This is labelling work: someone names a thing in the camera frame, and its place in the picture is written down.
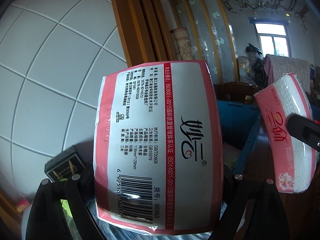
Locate pink chip can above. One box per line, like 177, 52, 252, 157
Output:
15, 198, 31, 213

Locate large pink barcode tissue pack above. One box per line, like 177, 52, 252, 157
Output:
93, 61, 223, 235

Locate blue plastic storage crate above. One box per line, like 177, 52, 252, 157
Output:
217, 100, 261, 174

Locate black gift box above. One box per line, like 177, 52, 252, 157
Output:
44, 145, 86, 182

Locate green frog plush toy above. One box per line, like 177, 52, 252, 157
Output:
61, 199, 73, 223

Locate rolled patterned carpet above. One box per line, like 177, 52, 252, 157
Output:
170, 27, 195, 60

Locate wooden chair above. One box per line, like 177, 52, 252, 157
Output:
214, 82, 259, 105

